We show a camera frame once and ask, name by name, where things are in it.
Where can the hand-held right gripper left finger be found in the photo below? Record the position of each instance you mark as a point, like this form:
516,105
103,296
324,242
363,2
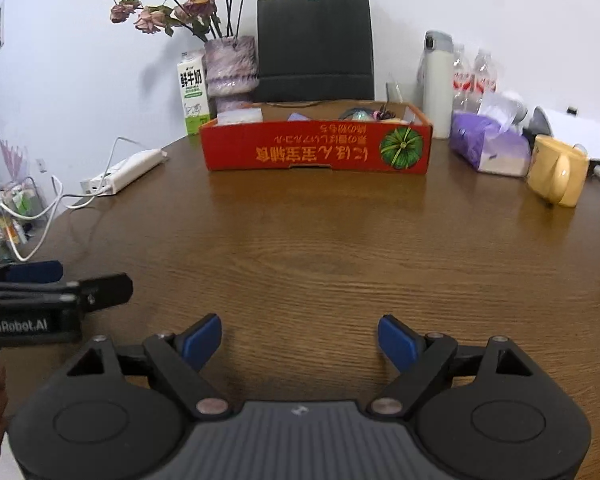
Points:
202,342

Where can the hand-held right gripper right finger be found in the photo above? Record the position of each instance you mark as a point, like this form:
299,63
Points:
397,342

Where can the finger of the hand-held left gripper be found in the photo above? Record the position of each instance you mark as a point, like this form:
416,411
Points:
35,271
105,291

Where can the red cardboard box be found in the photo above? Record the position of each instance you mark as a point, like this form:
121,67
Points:
300,147

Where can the frosted white plastic container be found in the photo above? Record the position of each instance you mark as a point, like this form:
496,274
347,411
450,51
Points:
240,116

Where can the purple cloth pouch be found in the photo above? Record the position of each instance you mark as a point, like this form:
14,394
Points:
297,116

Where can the wooden desktop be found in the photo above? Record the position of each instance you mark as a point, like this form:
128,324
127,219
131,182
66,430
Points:
305,240

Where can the cluttered storage rack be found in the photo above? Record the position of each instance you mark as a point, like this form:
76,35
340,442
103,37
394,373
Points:
15,205

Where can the white power bank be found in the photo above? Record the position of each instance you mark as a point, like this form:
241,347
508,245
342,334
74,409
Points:
130,167

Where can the purple tissue pack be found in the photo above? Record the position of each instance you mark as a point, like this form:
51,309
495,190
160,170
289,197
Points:
480,145

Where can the green and white milk carton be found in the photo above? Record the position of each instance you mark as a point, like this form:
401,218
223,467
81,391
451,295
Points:
192,90

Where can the yellow mug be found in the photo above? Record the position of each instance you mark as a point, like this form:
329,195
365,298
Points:
552,170

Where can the clear glass cup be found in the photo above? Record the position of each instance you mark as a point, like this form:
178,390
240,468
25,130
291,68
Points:
395,92

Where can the purple textured vase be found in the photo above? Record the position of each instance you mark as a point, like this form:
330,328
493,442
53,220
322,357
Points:
230,70

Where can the white thermos bottle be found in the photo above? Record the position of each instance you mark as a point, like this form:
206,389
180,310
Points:
437,90

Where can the grey rounded device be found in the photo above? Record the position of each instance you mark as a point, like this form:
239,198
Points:
537,122

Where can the clear water bottle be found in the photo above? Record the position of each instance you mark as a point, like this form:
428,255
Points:
485,77
461,80

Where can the black paper bag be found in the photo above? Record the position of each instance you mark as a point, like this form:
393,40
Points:
315,45

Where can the pink wall sticker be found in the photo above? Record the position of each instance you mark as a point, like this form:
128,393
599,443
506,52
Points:
11,157

